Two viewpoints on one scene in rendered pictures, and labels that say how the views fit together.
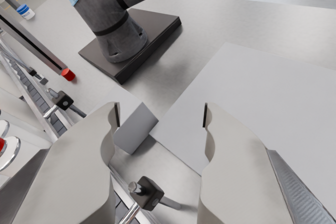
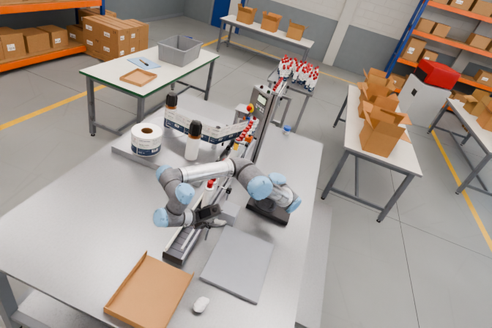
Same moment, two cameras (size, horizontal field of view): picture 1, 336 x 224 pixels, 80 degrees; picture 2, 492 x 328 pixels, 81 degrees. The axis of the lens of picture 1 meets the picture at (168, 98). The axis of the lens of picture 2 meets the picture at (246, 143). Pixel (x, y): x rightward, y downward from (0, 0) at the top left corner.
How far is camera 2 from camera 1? 132 cm
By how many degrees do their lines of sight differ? 28
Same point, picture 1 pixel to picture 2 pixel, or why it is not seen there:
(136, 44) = (264, 207)
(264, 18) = (292, 260)
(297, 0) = (306, 273)
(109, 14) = not seen: hidden behind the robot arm
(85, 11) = not seen: hidden behind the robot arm
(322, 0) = (306, 282)
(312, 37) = (282, 277)
